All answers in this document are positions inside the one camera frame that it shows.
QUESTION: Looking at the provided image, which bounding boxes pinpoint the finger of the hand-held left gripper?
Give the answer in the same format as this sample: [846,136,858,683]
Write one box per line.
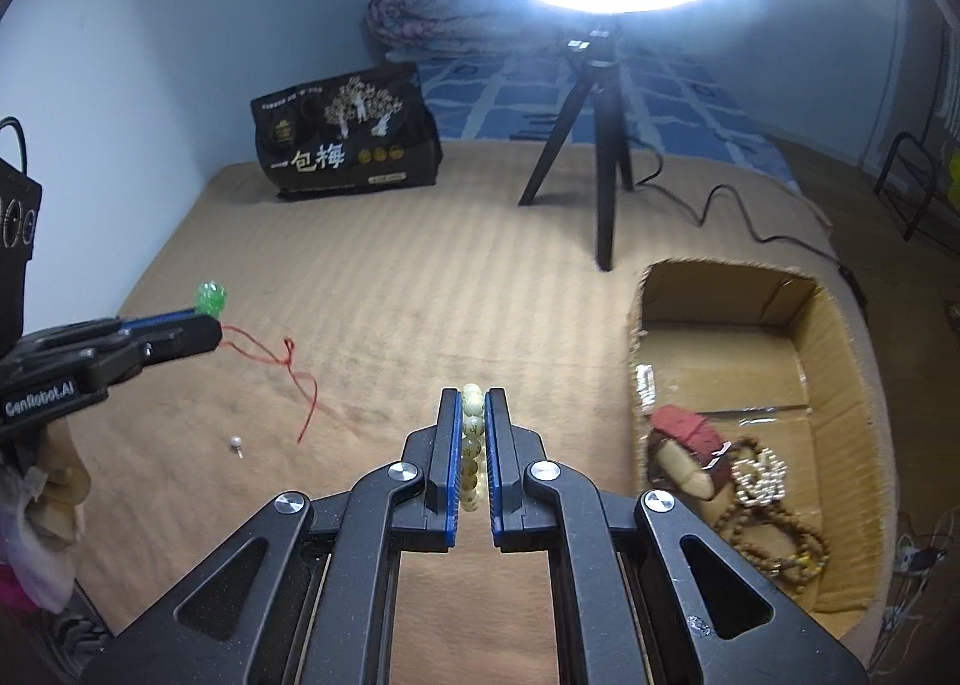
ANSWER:
[82,319,224,395]
[22,308,206,357]

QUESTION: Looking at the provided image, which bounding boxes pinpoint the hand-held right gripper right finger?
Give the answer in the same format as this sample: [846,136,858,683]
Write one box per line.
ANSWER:
[486,387,875,685]

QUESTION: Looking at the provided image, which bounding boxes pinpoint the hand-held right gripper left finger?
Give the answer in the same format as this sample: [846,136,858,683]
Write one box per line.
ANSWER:
[79,387,460,685]

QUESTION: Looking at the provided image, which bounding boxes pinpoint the cream bead bracelet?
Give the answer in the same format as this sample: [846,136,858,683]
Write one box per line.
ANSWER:
[459,383,488,513]

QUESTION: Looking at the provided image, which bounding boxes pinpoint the green bead red cord pendant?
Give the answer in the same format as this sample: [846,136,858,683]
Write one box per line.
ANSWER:
[196,282,320,444]

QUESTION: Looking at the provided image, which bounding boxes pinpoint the red and tan ornament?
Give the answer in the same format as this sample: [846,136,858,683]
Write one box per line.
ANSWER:
[646,406,732,502]

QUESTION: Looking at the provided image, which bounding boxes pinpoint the white pearl bracelet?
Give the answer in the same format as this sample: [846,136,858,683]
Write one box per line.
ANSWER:
[731,449,788,506]

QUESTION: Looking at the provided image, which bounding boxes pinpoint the cardboard box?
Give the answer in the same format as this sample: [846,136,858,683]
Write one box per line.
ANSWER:
[626,259,897,615]

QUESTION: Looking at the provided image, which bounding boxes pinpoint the brown wooden bead necklace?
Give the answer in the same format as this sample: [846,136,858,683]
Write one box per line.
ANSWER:
[709,434,832,585]

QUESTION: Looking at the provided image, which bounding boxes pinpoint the person's left hand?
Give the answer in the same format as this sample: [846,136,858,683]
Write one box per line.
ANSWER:
[0,461,92,611]

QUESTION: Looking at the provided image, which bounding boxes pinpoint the black printed bag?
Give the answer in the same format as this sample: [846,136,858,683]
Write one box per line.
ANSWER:
[250,61,443,202]

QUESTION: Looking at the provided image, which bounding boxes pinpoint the grey patterned cloth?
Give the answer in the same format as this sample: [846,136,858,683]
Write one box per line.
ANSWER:
[45,610,113,656]

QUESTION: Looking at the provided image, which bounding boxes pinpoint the black tripod stand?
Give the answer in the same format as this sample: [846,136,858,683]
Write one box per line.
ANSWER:
[517,17,635,272]

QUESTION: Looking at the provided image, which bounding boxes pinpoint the folded patterned quilt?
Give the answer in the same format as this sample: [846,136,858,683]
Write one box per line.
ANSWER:
[365,0,556,64]

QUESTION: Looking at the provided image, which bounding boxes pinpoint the blue patterned sheet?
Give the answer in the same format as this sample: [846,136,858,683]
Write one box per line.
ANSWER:
[416,36,833,221]

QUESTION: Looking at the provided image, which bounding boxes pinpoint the white power strip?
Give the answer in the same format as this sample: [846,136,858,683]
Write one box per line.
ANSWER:
[896,542,946,573]

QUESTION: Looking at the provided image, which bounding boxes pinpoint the black clothes rack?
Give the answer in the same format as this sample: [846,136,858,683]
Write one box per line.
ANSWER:
[874,130,960,244]

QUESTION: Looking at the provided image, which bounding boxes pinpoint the black power cable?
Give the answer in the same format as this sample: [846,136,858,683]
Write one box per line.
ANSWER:
[634,152,867,304]

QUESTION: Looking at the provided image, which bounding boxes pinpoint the white cables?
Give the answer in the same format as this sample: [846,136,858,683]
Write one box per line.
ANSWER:
[877,505,960,656]

